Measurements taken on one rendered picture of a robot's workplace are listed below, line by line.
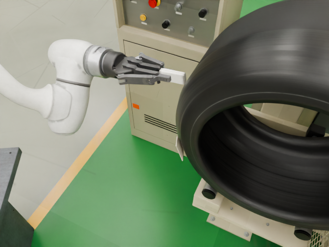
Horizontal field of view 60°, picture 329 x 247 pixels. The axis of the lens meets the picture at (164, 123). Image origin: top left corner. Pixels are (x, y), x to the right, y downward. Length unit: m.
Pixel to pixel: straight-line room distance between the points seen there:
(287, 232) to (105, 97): 1.87
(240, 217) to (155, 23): 0.99
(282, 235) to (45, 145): 1.76
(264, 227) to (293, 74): 0.61
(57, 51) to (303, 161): 0.83
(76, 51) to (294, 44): 0.58
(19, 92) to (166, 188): 1.29
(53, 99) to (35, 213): 1.25
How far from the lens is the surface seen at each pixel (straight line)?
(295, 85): 0.52
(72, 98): 0.88
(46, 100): 0.87
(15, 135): 2.46
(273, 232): 1.02
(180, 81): 0.74
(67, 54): 0.89
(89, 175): 2.04
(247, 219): 1.01
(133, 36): 1.55
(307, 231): 0.93
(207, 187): 0.90
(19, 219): 1.79
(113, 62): 0.80
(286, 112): 1.08
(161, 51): 1.51
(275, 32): 0.58
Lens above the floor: 1.71
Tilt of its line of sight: 49 degrees down
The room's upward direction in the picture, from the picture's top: straight up
